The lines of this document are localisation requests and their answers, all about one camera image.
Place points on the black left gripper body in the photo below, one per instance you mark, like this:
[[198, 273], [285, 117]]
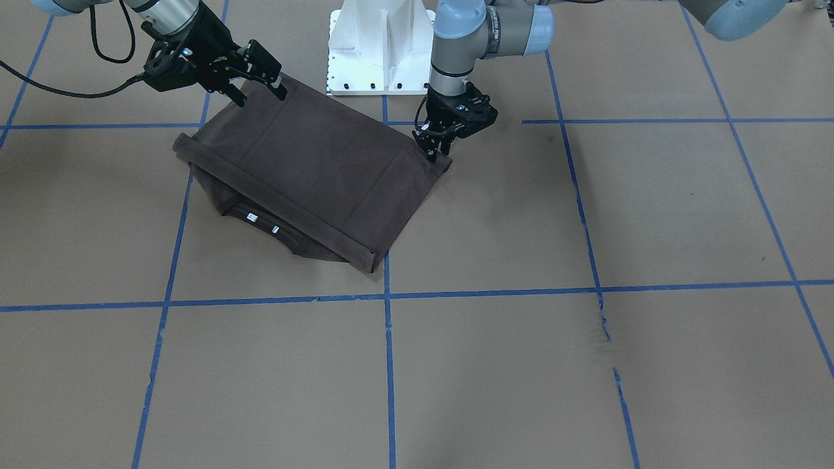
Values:
[[435, 132]]

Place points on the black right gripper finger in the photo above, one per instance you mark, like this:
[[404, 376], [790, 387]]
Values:
[[234, 94], [278, 89]]

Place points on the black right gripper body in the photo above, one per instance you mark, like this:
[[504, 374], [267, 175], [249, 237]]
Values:
[[210, 34]]

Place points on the brown t-shirt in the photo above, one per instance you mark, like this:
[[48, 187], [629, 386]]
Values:
[[325, 180]]

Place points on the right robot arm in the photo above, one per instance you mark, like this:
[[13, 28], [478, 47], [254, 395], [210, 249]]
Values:
[[129, 8]]

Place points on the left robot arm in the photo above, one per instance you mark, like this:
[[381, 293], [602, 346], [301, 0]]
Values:
[[469, 31]]

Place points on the white camera mast base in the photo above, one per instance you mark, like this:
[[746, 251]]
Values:
[[380, 48]]

